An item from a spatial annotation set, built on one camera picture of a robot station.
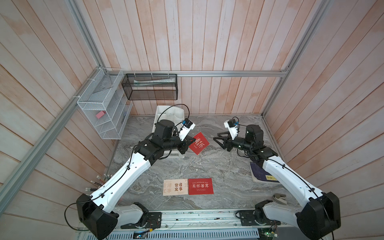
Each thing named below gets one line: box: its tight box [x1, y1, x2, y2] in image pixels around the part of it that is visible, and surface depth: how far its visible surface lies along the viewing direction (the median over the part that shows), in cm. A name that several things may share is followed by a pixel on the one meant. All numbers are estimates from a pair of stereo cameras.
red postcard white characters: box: [188, 178, 214, 195], surface depth 86 cm
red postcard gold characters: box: [189, 132, 210, 155], surface depth 74 cm
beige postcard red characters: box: [163, 179, 188, 196], surface depth 86 cm
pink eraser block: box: [95, 110, 107, 119], surface depth 84 cm
